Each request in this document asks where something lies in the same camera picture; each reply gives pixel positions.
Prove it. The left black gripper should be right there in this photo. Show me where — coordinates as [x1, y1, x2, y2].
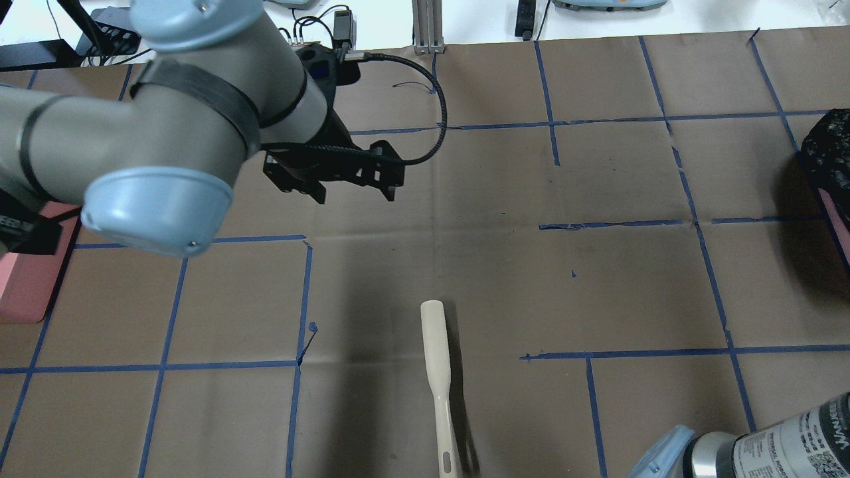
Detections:
[263, 43, 406, 204]

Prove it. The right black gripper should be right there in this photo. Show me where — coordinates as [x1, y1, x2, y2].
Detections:
[801, 110, 849, 200]

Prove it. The cream hand brush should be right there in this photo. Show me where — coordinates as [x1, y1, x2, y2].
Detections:
[421, 299, 461, 477]

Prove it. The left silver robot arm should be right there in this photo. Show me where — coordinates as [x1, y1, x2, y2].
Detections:
[1, 1, 406, 258]

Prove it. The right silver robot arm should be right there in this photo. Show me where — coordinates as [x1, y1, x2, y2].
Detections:
[629, 109, 849, 477]

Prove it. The pink bin right side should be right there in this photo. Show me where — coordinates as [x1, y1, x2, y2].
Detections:
[817, 188, 849, 270]

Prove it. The black power adapter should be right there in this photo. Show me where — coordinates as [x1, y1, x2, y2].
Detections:
[332, 9, 356, 49]

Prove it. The black power strip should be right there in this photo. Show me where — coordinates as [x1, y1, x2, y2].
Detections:
[514, 0, 537, 40]

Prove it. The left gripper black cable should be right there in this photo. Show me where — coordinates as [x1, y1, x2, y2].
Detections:
[262, 52, 448, 167]

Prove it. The aluminium frame post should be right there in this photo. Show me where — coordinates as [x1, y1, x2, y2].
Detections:
[412, 0, 446, 56]

